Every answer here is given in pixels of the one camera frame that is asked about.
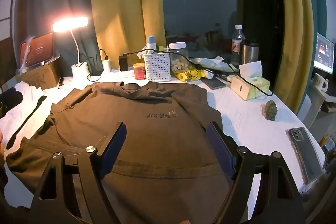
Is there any white perforated basket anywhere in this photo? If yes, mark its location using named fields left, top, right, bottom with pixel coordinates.
left=144, top=53, right=172, bottom=82

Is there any white crumpled packet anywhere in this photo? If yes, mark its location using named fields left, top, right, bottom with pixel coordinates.
left=190, top=56, right=231, bottom=72

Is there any grey smartphone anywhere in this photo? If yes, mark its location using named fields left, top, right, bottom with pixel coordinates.
left=202, top=76, right=227, bottom=90

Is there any black charger cable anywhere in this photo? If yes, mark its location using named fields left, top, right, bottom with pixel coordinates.
left=87, top=49, right=108, bottom=81

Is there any blue and white bottle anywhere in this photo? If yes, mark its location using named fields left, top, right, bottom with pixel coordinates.
left=147, top=35, right=158, bottom=55

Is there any clear jar with white lid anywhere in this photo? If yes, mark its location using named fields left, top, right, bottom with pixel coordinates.
left=169, top=42, right=189, bottom=73

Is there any smartphone in clear case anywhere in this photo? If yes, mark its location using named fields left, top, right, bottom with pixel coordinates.
left=286, top=127, right=324, bottom=184

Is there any white mug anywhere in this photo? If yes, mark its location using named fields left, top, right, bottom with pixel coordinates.
left=312, top=73, right=329, bottom=92

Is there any white power strip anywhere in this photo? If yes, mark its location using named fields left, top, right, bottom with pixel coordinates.
left=101, top=68, right=135, bottom=77

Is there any brown cardboard box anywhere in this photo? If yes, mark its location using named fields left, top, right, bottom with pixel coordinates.
left=16, top=57, right=63, bottom=89

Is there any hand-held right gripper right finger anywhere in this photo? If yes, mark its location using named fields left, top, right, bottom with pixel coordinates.
left=206, top=121, right=306, bottom=224

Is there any yellow lidded can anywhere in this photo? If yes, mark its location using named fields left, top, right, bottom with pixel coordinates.
left=133, top=63, right=146, bottom=80

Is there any white lamp base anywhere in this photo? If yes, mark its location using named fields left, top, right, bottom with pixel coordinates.
left=52, top=17, right=91, bottom=80

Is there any white side table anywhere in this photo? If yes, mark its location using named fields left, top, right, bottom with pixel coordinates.
left=307, top=85, right=336, bottom=130

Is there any white garment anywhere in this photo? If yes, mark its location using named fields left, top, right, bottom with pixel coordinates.
left=0, top=81, right=53, bottom=156

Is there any yellow curtain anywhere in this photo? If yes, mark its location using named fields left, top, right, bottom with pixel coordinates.
left=273, top=0, right=315, bottom=113
left=90, top=0, right=166, bottom=75

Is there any white charger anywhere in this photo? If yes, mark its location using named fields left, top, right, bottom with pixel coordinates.
left=102, top=56, right=111, bottom=73

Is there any clear water bottle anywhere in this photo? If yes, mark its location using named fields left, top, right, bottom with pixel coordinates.
left=231, top=25, right=246, bottom=65

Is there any white table cover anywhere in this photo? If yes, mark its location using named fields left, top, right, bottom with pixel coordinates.
left=0, top=73, right=326, bottom=224

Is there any black charger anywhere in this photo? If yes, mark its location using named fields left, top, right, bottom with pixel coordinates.
left=119, top=55, right=129, bottom=72

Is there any black cloth strip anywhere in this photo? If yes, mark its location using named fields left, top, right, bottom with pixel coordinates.
left=7, top=95, right=48, bottom=149

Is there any long black cable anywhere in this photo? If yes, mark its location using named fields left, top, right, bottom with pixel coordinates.
left=123, top=49, right=273, bottom=97

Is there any black folded cloth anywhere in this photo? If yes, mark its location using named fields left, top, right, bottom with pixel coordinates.
left=0, top=88, right=23, bottom=118

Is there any computer monitor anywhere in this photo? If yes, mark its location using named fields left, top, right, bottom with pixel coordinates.
left=314, top=32, right=335, bottom=73

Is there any brown t-shirt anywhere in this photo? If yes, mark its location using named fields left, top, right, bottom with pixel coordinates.
left=6, top=81, right=238, bottom=224

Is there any tissue box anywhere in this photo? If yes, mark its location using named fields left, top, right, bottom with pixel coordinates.
left=230, top=61, right=271, bottom=101

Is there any yellow snack packet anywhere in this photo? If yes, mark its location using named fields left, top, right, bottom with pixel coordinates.
left=175, top=69, right=206, bottom=82

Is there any steel mug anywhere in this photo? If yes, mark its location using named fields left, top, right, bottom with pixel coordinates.
left=240, top=40, right=260, bottom=65

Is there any stone figurine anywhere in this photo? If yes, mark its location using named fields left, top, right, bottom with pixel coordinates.
left=261, top=100, right=278, bottom=122

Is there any crumpled tissue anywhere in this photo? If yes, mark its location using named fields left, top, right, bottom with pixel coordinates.
left=136, top=49, right=151, bottom=60

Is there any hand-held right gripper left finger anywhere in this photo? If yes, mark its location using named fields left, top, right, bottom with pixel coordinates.
left=30, top=122, right=128, bottom=224

